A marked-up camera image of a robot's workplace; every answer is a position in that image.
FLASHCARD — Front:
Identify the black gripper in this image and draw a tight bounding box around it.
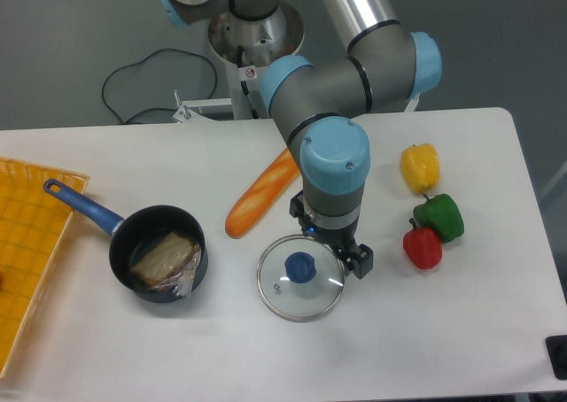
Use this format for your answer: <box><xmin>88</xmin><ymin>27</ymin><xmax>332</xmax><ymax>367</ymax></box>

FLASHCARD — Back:
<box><xmin>290</xmin><ymin>191</ymin><xmax>373</xmax><ymax>280</ymax></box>

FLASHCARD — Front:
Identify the glass pot lid blue knob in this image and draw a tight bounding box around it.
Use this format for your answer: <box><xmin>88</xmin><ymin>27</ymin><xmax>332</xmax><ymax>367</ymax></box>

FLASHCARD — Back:
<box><xmin>256</xmin><ymin>235</ymin><xmax>346</xmax><ymax>322</ymax></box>

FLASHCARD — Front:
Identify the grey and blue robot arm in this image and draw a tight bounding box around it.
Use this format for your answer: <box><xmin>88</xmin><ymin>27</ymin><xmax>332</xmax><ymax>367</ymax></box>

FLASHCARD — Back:
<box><xmin>160</xmin><ymin>0</ymin><xmax>442</xmax><ymax>278</ymax></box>

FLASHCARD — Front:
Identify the red bell pepper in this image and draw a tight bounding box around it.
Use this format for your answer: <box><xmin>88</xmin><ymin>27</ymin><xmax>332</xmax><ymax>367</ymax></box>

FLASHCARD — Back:
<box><xmin>402</xmin><ymin>218</ymin><xmax>443</xmax><ymax>270</ymax></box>

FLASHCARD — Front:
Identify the green bell pepper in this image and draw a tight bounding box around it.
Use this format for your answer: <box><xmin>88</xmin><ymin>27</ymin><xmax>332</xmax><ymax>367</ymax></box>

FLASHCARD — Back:
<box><xmin>413</xmin><ymin>194</ymin><xmax>465</xmax><ymax>244</ymax></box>

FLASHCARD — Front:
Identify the yellow bell pepper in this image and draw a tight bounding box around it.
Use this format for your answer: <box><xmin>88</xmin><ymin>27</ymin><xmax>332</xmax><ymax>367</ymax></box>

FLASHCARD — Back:
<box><xmin>400</xmin><ymin>143</ymin><xmax>440</xmax><ymax>194</ymax></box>

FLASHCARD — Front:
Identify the orange baguette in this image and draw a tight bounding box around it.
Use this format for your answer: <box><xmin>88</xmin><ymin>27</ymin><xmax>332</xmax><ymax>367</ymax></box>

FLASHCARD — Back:
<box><xmin>225</xmin><ymin>149</ymin><xmax>299</xmax><ymax>239</ymax></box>

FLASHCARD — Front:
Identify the wrapped sandwich bread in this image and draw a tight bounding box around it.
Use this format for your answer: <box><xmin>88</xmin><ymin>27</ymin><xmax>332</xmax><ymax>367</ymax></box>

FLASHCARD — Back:
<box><xmin>130</xmin><ymin>231</ymin><xmax>203</xmax><ymax>298</ymax></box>

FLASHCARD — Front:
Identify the black box at table edge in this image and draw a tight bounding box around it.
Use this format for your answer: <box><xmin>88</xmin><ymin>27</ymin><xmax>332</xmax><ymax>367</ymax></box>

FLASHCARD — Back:
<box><xmin>545</xmin><ymin>335</ymin><xmax>567</xmax><ymax>381</ymax></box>

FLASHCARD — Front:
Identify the dark blue saucepan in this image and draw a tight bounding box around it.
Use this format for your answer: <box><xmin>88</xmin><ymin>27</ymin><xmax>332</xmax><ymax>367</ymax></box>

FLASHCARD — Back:
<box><xmin>43</xmin><ymin>179</ymin><xmax>208</xmax><ymax>304</ymax></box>

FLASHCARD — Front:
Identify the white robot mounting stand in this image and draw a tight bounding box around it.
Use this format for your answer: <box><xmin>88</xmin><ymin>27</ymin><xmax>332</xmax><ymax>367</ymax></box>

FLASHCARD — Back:
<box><xmin>171</xmin><ymin>1</ymin><xmax>306</xmax><ymax>123</ymax></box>

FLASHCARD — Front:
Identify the orange wicker basket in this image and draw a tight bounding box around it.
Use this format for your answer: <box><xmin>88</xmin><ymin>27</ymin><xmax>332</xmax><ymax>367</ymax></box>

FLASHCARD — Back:
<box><xmin>1</xmin><ymin>157</ymin><xmax>89</xmax><ymax>376</ymax></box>

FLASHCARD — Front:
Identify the black cable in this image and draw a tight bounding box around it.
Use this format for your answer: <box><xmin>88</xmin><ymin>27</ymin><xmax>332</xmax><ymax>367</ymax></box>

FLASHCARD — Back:
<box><xmin>101</xmin><ymin>48</ymin><xmax>219</xmax><ymax>126</ymax></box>

